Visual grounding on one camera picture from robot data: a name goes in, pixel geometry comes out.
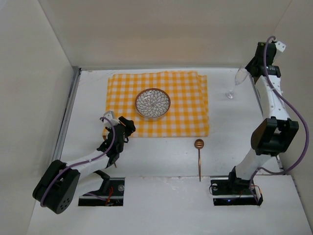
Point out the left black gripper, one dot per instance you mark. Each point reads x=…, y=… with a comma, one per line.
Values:
x=127, y=125

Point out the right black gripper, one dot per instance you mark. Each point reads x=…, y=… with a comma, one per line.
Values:
x=253, y=65

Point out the clear champagne flute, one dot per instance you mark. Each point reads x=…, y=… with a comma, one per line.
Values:
x=240, y=77

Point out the patterned ceramic plate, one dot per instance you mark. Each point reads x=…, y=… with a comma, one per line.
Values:
x=152, y=103

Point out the yellow white checkered cloth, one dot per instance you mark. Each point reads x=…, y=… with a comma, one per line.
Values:
x=188, y=113

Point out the copper spoon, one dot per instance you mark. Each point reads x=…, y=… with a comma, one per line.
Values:
x=199, y=144

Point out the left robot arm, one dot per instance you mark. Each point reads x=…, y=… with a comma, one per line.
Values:
x=62, y=181

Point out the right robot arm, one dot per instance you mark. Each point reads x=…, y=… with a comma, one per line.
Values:
x=274, y=135

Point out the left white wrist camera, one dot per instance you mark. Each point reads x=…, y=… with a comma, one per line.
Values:
x=108, y=119

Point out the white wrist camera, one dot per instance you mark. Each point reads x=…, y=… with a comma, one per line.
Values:
x=280, y=47
x=108, y=119

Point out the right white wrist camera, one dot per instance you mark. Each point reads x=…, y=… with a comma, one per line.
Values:
x=280, y=47

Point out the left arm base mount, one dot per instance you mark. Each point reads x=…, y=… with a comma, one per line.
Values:
x=110, y=193

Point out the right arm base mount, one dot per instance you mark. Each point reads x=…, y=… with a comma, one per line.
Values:
x=224, y=195

